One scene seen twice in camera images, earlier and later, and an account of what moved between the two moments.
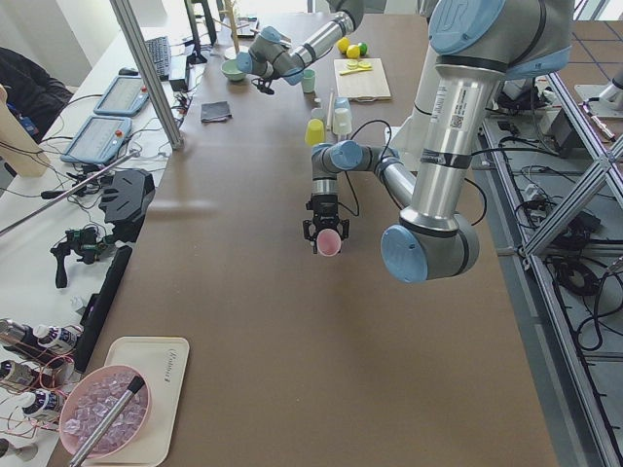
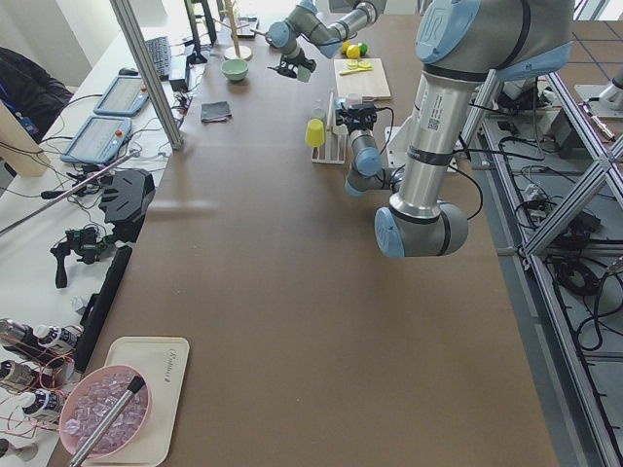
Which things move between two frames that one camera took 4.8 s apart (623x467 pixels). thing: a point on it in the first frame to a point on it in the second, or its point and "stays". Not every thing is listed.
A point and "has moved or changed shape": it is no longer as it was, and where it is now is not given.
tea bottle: x=55 y=337 stays
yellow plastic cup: x=314 y=133 stays
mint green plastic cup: x=310 y=81 has moved or changed shape
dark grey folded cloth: x=214 y=112 stays
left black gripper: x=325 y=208 to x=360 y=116
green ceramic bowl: x=231 y=69 stays
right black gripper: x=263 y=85 to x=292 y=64
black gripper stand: x=125 y=202 stays
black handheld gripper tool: x=87 y=242 stays
